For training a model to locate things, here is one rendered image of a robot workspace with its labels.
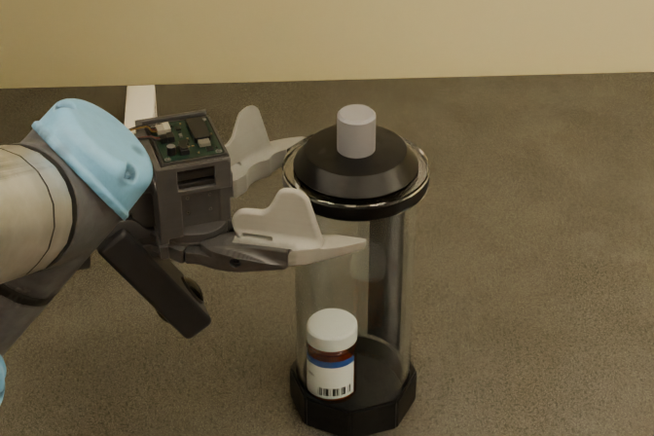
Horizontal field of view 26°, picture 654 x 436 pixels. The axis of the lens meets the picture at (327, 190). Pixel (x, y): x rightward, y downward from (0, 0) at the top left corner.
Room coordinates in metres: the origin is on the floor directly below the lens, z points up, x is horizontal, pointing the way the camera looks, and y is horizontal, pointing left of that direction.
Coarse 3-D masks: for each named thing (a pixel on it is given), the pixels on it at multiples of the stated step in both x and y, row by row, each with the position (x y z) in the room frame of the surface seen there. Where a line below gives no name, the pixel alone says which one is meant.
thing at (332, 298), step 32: (288, 160) 0.88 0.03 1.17; (416, 192) 0.84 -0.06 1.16; (320, 224) 0.84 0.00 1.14; (352, 224) 0.83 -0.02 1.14; (384, 224) 0.83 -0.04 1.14; (416, 224) 0.87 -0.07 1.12; (352, 256) 0.83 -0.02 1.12; (384, 256) 0.83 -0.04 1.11; (320, 288) 0.84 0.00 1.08; (352, 288) 0.83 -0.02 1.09; (384, 288) 0.84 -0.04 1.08; (320, 320) 0.84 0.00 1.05; (352, 320) 0.83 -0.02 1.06; (384, 320) 0.84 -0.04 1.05; (320, 352) 0.84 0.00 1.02; (352, 352) 0.83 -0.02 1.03; (384, 352) 0.84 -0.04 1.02; (320, 384) 0.84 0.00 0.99; (352, 384) 0.83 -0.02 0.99; (384, 384) 0.84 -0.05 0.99
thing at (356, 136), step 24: (360, 120) 0.87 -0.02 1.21; (312, 144) 0.88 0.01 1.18; (336, 144) 0.88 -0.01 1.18; (360, 144) 0.86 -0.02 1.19; (384, 144) 0.88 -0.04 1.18; (312, 168) 0.85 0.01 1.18; (336, 168) 0.85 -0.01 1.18; (360, 168) 0.85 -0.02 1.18; (384, 168) 0.85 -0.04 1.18; (408, 168) 0.86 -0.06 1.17; (336, 192) 0.83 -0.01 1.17; (360, 192) 0.83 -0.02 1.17; (384, 192) 0.84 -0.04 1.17
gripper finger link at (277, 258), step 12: (204, 240) 0.80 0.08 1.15; (216, 240) 0.80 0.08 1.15; (228, 240) 0.80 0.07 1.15; (192, 252) 0.80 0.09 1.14; (204, 252) 0.80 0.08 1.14; (216, 252) 0.79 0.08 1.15; (228, 252) 0.79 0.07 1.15; (240, 252) 0.79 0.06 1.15; (252, 252) 0.79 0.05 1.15; (264, 252) 0.79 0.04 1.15; (276, 252) 0.79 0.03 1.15; (204, 264) 0.79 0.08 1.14; (216, 264) 0.79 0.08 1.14; (228, 264) 0.79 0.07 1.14; (240, 264) 0.79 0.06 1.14; (252, 264) 0.79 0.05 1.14; (264, 264) 0.79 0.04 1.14; (276, 264) 0.79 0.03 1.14
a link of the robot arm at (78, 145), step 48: (48, 144) 0.69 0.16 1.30; (96, 144) 0.69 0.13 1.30; (0, 192) 0.60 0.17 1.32; (48, 192) 0.64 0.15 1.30; (96, 192) 0.67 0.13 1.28; (0, 240) 0.58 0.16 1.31; (48, 240) 0.63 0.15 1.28; (96, 240) 0.68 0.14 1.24; (0, 288) 0.66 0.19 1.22; (48, 288) 0.67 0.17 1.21
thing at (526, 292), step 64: (0, 128) 1.30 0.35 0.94; (320, 128) 1.30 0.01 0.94; (448, 128) 1.30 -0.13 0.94; (512, 128) 1.30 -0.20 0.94; (576, 128) 1.30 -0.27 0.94; (640, 128) 1.30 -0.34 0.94; (256, 192) 1.18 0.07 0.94; (448, 192) 1.18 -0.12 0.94; (512, 192) 1.18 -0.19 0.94; (576, 192) 1.18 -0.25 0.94; (640, 192) 1.18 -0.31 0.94; (448, 256) 1.07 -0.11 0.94; (512, 256) 1.07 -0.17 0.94; (576, 256) 1.07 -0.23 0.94; (640, 256) 1.07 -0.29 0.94; (64, 320) 0.98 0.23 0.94; (128, 320) 0.98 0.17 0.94; (256, 320) 0.98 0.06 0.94; (448, 320) 0.98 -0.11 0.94; (512, 320) 0.98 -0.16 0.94; (576, 320) 0.98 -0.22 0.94; (640, 320) 0.98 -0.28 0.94; (64, 384) 0.89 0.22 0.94; (128, 384) 0.89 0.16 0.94; (192, 384) 0.89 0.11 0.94; (256, 384) 0.89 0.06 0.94; (448, 384) 0.89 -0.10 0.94; (512, 384) 0.89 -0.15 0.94; (576, 384) 0.89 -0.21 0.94; (640, 384) 0.89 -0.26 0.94
